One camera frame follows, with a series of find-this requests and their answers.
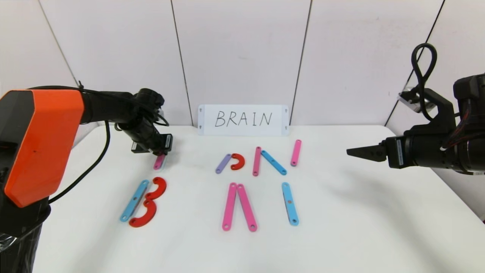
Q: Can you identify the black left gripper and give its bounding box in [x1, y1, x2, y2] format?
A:
[131, 126, 173, 156]

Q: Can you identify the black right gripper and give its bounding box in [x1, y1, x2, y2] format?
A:
[346, 133, 455, 169]

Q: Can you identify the small red curved piece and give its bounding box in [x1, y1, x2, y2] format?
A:
[230, 153, 246, 171]

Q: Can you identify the white BRAIN word card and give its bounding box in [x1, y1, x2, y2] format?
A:
[198, 105, 289, 137]

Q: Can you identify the large red curved piece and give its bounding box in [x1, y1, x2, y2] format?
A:
[128, 199, 157, 228]
[146, 177, 167, 200]

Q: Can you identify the light blue flat bar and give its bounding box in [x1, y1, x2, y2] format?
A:
[281, 182, 299, 226]
[120, 180, 150, 223]
[260, 150, 287, 176]

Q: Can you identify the short purple flat bar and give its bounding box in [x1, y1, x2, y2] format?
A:
[215, 154, 232, 174]

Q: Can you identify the clear plastic wrap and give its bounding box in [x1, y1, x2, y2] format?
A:
[0, 222, 46, 273]

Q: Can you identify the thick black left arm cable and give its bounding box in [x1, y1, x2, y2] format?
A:
[47, 121, 111, 205]

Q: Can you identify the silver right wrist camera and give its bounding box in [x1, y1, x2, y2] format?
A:
[397, 86, 436, 113]

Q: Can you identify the black right camera bracket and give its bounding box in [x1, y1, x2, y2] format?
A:
[422, 88, 455, 135]

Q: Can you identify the looped black right arm cable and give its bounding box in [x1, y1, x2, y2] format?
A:
[411, 43, 438, 122]

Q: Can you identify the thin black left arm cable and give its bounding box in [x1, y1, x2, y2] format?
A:
[28, 80, 170, 127]

